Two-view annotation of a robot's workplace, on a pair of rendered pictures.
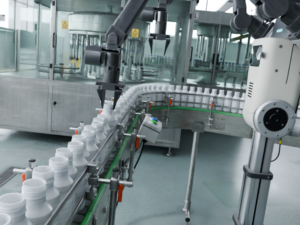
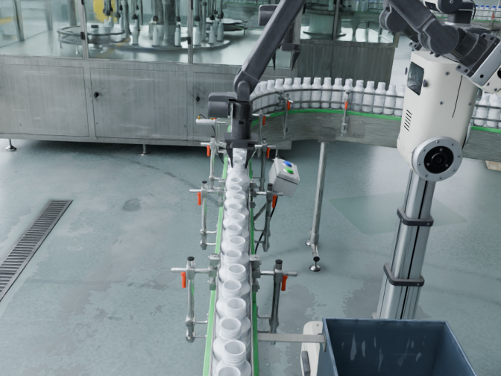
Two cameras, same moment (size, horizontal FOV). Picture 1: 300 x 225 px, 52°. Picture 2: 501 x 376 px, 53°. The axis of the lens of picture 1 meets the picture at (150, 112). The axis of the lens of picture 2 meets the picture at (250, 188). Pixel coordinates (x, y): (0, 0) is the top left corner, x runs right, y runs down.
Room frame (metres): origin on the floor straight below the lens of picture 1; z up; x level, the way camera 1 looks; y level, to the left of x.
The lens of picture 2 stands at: (-0.30, 0.21, 1.74)
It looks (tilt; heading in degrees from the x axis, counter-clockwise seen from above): 24 degrees down; 356
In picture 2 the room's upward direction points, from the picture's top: 3 degrees clockwise
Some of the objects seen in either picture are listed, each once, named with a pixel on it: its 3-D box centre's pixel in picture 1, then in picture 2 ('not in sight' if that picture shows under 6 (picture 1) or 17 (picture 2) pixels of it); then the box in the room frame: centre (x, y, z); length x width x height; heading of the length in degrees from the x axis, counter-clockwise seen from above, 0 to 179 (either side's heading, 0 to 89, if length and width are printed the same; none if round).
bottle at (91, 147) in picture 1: (86, 160); (236, 245); (0.82, 0.16, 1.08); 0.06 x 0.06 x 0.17
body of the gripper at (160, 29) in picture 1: (160, 30); (285, 36); (1.55, -0.01, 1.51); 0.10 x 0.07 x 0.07; 88
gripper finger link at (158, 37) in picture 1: (162, 45); (288, 57); (1.55, -0.03, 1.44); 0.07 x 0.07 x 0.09; 88
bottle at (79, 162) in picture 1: (74, 176); (235, 271); (0.71, 0.17, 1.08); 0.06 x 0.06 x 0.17
